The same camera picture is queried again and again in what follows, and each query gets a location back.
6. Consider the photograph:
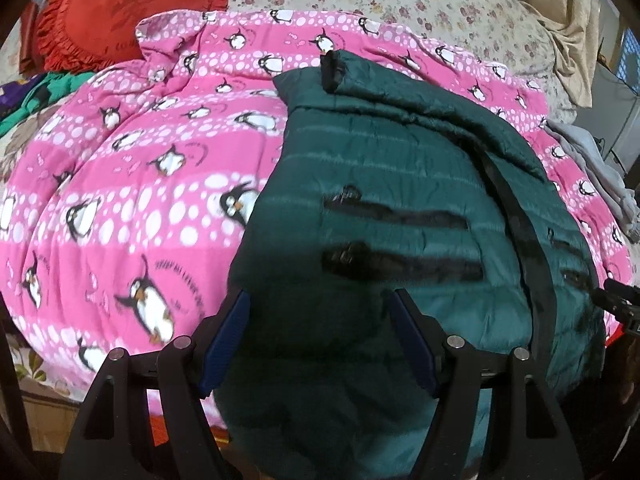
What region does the beige hanging cloth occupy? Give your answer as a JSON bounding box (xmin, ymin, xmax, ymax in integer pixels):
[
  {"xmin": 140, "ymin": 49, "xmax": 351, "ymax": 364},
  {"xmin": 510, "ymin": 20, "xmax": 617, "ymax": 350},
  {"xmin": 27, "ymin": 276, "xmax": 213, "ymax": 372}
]
[{"xmin": 520, "ymin": 0, "xmax": 601, "ymax": 108}]

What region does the grey cloth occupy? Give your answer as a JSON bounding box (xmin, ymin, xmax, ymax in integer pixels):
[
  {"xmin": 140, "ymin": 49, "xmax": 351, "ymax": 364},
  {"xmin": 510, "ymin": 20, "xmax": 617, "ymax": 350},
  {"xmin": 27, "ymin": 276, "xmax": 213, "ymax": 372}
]
[{"xmin": 542, "ymin": 120, "xmax": 640, "ymax": 236}]

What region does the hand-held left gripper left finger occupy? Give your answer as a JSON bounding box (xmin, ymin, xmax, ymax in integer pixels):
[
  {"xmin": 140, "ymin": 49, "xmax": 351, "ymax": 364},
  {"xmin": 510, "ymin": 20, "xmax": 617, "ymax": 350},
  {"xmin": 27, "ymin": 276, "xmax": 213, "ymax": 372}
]
[{"xmin": 57, "ymin": 290, "xmax": 252, "ymax": 480}]

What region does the red ruffled pillow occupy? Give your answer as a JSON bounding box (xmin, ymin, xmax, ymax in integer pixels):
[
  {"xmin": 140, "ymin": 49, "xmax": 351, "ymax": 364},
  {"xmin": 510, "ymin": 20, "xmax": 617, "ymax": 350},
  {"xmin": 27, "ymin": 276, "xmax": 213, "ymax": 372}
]
[{"xmin": 35, "ymin": 0, "xmax": 228, "ymax": 72}]

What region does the purple cloth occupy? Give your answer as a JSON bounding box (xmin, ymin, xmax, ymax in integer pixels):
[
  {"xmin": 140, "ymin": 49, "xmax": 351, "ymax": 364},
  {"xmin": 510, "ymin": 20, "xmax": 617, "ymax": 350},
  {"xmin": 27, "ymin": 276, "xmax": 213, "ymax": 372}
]
[{"xmin": 0, "ymin": 77, "xmax": 41, "ymax": 121}]

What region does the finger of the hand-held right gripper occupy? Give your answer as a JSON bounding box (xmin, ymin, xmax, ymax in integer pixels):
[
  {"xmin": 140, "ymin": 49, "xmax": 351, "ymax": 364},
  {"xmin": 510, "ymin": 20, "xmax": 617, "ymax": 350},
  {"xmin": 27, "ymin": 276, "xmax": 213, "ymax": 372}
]
[{"xmin": 593, "ymin": 278, "xmax": 640, "ymax": 315}]

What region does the dark green puffer jacket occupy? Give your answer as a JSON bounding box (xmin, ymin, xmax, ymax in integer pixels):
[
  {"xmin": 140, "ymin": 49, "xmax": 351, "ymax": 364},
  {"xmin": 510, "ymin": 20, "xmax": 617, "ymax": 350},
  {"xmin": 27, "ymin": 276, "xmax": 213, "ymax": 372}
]
[{"xmin": 215, "ymin": 50, "xmax": 608, "ymax": 480}]

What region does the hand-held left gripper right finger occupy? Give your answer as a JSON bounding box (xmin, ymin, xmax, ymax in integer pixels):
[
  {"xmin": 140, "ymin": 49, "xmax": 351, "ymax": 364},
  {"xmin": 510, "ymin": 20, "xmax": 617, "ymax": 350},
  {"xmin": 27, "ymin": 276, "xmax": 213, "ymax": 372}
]
[{"xmin": 384, "ymin": 287, "xmax": 586, "ymax": 480}]

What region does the green cloth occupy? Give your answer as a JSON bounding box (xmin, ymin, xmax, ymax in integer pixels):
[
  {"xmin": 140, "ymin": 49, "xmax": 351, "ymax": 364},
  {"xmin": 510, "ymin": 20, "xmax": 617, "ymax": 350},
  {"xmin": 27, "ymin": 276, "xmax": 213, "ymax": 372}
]
[{"xmin": 0, "ymin": 71, "xmax": 96, "ymax": 136}]

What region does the pink penguin print blanket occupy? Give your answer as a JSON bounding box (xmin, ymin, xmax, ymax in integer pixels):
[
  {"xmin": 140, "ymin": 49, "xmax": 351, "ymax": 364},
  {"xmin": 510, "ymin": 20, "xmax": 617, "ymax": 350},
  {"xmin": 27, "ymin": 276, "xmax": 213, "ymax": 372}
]
[{"xmin": 0, "ymin": 9, "xmax": 633, "ymax": 431}]

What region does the window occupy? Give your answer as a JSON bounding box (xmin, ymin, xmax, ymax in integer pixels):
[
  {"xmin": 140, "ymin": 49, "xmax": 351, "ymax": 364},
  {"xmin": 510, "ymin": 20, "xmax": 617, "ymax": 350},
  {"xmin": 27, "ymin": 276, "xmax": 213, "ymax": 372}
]
[{"xmin": 617, "ymin": 30, "xmax": 640, "ymax": 96}]

